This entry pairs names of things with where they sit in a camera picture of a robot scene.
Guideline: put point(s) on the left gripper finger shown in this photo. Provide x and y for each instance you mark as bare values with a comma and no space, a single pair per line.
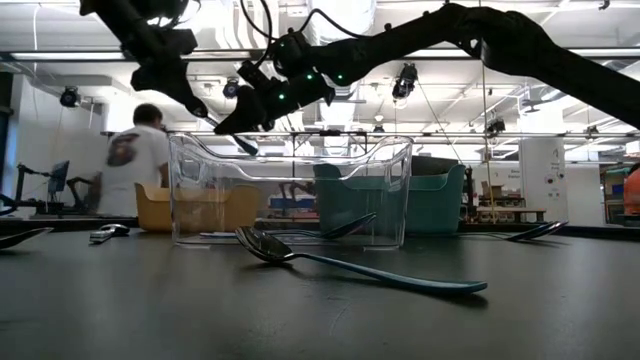
192,102

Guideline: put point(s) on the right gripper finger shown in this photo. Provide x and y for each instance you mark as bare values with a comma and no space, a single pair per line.
240,115

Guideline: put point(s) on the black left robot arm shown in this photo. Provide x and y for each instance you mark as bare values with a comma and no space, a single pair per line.
125,25

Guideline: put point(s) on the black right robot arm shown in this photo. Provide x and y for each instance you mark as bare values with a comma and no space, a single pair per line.
500,40

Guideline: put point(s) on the person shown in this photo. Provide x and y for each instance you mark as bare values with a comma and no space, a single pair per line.
132,165

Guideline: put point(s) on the clear plastic bin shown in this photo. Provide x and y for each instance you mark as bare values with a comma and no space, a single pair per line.
180,200

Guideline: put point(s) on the yellow plastic bin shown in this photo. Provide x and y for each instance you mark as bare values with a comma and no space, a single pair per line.
150,210

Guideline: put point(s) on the background robot station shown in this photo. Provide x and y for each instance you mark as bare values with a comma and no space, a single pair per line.
60,180

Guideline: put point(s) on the teal plastic bin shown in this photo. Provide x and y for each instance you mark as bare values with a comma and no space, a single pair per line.
435,205

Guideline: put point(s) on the black table mat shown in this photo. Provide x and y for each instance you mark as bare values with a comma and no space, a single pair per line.
150,310

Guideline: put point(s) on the white pillar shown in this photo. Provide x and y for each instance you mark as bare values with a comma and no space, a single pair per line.
545,180

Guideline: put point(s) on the orange object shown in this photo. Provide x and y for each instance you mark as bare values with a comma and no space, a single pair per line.
632,192

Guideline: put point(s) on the black ceiling-mounted camera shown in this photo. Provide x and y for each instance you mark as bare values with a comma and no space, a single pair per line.
231,89
405,82
70,96

